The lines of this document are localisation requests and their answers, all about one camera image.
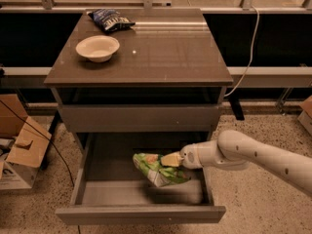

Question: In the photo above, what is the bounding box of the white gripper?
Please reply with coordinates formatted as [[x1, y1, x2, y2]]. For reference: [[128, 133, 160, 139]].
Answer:
[[161, 140, 225, 169]]

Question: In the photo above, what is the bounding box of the green rice chip bag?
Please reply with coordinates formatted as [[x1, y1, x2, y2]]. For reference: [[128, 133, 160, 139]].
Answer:
[[133, 153, 190, 187]]

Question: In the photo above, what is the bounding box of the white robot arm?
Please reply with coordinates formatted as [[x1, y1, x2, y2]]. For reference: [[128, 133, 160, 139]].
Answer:
[[161, 130, 312, 195]]

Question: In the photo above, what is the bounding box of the open grey drawer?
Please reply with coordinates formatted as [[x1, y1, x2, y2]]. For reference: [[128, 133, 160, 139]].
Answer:
[[56, 133, 226, 225]]

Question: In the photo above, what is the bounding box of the grey drawer cabinet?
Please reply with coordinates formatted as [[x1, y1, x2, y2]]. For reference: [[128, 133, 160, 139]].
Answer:
[[45, 9, 232, 147]]

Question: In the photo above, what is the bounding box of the closed grey upper drawer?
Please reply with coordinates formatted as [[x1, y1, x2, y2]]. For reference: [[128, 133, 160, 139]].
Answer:
[[58, 105, 220, 133]]

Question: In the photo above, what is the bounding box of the dark blue chip bag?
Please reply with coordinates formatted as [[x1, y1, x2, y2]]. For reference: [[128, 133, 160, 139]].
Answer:
[[88, 9, 135, 33]]

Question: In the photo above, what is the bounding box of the white bowl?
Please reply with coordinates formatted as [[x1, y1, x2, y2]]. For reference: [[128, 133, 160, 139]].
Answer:
[[76, 35, 120, 62]]

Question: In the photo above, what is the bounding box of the cardboard box at right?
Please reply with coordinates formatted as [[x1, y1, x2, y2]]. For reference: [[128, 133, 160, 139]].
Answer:
[[298, 96, 312, 136]]

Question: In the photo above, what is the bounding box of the open cardboard box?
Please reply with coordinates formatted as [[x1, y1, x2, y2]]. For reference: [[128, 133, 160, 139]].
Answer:
[[0, 94, 52, 190]]

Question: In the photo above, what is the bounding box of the white cable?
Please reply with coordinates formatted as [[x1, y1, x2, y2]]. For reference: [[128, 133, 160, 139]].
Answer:
[[223, 5, 261, 98]]

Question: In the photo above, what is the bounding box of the black cable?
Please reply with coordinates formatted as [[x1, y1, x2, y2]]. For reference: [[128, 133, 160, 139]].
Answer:
[[0, 99, 76, 187]]

